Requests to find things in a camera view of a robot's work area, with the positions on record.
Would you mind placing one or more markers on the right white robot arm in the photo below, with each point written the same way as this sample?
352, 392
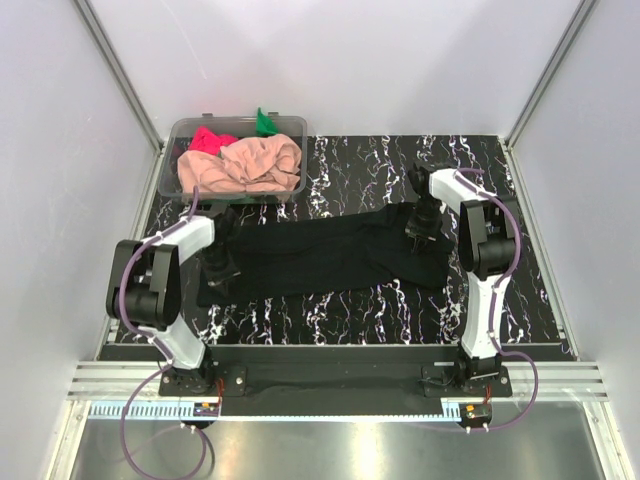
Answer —
489, 248

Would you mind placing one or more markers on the pink t shirt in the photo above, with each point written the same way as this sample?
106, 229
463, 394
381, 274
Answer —
250, 165

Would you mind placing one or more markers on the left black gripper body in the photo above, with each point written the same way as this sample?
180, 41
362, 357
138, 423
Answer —
217, 265

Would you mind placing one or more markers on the white slotted cable duct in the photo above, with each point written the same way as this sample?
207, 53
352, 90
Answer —
154, 410

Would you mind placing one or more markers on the red t shirt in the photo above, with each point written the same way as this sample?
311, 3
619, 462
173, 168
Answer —
204, 140

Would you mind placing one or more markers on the black marble pattern mat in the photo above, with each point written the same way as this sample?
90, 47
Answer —
354, 174

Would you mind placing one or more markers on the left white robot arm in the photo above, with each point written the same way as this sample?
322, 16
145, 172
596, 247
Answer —
145, 291

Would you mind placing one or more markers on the clear plastic bin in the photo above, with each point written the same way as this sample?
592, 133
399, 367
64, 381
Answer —
180, 138

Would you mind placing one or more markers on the green t shirt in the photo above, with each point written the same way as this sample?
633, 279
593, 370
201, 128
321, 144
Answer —
264, 125

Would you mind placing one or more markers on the black t shirt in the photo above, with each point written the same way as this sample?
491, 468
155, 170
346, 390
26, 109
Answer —
329, 254

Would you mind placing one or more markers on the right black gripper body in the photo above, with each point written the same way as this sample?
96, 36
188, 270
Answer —
425, 221

